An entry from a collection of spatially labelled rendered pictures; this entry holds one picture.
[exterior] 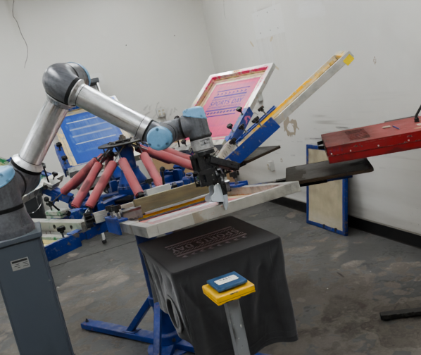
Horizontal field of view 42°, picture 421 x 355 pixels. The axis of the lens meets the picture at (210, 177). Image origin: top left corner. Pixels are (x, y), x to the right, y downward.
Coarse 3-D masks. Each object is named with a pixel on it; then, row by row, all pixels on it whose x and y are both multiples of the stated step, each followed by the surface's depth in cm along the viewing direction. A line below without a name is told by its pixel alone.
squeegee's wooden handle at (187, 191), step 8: (192, 184) 249; (160, 192) 244; (168, 192) 245; (176, 192) 246; (184, 192) 247; (192, 192) 248; (200, 192) 250; (208, 192) 251; (136, 200) 240; (144, 200) 241; (152, 200) 242; (160, 200) 243; (168, 200) 244; (176, 200) 246; (184, 200) 247; (144, 208) 241; (152, 208) 242
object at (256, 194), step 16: (240, 192) 244; (256, 192) 198; (272, 192) 196; (288, 192) 198; (208, 208) 188; (224, 208) 190; (240, 208) 192; (128, 224) 209; (144, 224) 192; (160, 224) 182; (176, 224) 184; (192, 224) 186
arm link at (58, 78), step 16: (64, 64) 182; (48, 80) 178; (64, 80) 176; (80, 80) 178; (64, 96) 177; (80, 96) 176; (96, 96) 177; (96, 112) 177; (112, 112) 176; (128, 112) 177; (128, 128) 177; (144, 128) 176; (160, 128) 174; (160, 144) 175
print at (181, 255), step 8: (208, 232) 233; (216, 232) 231; (224, 232) 229; (232, 232) 226; (240, 232) 224; (184, 240) 230; (192, 240) 227; (200, 240) 225; (208, 240) 223; (216, 240) 221; (224, 240) 219; (232, 240) 216; (168, 248) 224; (176, 248) 222; (184, 248) 219; (192, 248) 217; (200, 248) 215; (208, 248) 213; (184, 256) 209
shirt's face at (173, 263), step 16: (208, 224) 246; (224, 224) 241; (240, 224) 236; (160, 240) 237; (176, 240) 232; (240, 240) 214; (256, 240) 210; (160, 256) 216; (176, 256) 211; (192, 256) 208; (208, 256) 204
